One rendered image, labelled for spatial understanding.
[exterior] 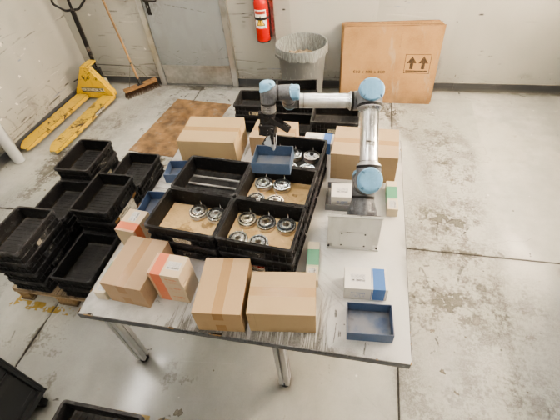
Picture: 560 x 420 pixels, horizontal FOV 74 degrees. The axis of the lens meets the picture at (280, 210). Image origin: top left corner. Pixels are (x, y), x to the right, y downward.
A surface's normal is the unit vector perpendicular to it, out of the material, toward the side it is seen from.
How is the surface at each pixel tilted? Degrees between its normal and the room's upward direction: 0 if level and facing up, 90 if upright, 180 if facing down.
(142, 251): 0
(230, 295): 0
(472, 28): 90
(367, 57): 79
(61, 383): 0
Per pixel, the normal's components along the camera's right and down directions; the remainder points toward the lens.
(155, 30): -0.19, 0.71
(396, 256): -0.07, -0.69
